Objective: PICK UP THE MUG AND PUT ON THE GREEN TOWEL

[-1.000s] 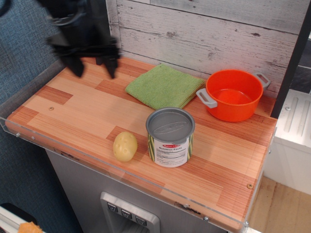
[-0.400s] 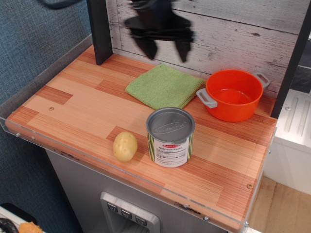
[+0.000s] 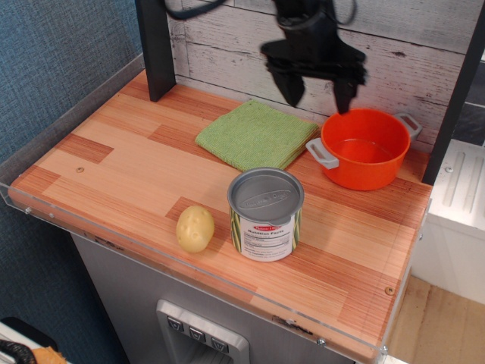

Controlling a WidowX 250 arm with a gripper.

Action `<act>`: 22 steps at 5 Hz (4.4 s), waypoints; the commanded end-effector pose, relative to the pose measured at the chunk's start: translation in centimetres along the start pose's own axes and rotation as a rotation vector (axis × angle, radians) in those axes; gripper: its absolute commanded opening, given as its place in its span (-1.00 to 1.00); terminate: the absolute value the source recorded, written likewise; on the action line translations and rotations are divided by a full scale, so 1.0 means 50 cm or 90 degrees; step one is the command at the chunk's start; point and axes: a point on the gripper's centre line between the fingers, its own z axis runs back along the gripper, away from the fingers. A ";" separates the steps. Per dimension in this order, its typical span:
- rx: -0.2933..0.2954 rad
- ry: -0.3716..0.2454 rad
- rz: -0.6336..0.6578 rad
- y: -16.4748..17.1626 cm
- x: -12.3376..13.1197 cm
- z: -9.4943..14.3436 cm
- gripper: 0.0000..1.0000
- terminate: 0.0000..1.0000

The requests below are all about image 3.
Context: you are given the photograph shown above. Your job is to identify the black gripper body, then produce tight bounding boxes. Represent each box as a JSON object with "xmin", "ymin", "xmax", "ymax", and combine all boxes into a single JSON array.
[{"xmin": 261, "ymin": 14, "xmax": 366, "ymax": 85}]

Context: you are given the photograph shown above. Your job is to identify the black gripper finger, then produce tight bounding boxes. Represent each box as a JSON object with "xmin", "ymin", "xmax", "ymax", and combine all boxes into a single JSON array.
[
  {"xmin": 333, "ymin": 78, "xmax": 358, "ymax": 115},
  {"xmin": 271, "ymin": 71, "xmax": 305, "ymax": 107}
]

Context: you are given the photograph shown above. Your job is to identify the orange toy pot grey handles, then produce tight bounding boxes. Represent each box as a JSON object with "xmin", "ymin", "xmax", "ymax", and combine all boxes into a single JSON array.
[{"xmin": 306, "ymin": 108, "xmax": 422, "ymax": 191}]

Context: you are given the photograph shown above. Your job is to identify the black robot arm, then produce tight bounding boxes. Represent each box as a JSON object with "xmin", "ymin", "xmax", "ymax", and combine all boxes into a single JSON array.
[{"xmin": 261, "ymin": 1, "xmax": 366, "ymax": 114}]

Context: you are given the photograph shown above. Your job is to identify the green folded cloth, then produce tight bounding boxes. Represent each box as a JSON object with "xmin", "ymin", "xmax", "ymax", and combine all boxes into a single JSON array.
[{"xmin": 196, "ymin": 100, "xmax": 319, "ymax": 171}]

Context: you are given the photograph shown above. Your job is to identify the toy tin can grey lid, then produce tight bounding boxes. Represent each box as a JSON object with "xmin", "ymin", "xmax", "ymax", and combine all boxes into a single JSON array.
[{"xmin": 227, "ymin": 168, "xmax": 305, "ymax": 262}]

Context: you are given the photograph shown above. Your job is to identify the yellow toy potato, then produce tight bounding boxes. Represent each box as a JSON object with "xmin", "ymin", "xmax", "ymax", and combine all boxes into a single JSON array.
[{"xmin": 176, "ymin": 206, "xmax": 215, "ymax": 253}]

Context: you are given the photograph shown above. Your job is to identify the white toy sink unit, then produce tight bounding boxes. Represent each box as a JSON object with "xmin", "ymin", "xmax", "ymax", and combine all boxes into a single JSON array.
[{"xmin": 411, "ymin": 140, "xmax": 484, "ymax": 304}]

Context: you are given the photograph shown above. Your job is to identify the clear acrylic edge guard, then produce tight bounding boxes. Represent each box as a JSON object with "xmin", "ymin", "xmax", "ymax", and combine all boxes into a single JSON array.
[{"xmin": 4, "ymin": 178, "xmax": 430, "ymax": 363}]

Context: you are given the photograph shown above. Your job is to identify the grey toy fridge cabinet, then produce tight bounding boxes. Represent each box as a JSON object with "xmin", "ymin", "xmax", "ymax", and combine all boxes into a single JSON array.
[{"xmin": 73, "ymin": 236, "xmax": 350, "ymax": 363}]

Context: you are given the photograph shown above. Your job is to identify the silver ice dispenser panel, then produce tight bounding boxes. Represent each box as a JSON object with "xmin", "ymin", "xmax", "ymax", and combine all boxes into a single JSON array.
[{"xmin": 156, "ymin": 300, "xmax": 250, "ymax": 363}]

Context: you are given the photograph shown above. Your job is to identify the orange fuzzy toy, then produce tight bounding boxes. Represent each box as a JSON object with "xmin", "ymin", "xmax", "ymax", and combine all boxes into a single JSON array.
[{"xmin": 32, "ymin": 347, "xmax": 67, "ymax": 364}]

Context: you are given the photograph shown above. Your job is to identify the white black object corner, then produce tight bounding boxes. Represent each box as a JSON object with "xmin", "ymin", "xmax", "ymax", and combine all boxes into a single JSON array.
[{"xmin": 1, "ymin": 318, "xmax": 57, "ymax": 363}]

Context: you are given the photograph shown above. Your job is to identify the dark grey right post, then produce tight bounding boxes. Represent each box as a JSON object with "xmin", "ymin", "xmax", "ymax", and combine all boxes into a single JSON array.
[{"xmin": 421, "ymin": 5, "xmax": 484, "ymax": 185}]

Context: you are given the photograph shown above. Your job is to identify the dark grey post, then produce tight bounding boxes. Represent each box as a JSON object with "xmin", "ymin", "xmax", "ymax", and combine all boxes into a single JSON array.
[
  {"xmin": 421, "ymin": 5, "xmax": 484, "ymax": 185},
  {"xmin": 135, "ymin": 0, "xmax": 177, "ymax": 102}
]

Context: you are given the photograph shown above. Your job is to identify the dark grey left post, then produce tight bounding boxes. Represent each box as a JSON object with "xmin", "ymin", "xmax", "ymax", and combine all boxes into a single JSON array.
[{"xmin": 135, "ymin": 0, "xmax": 177, "ymax": 102}]

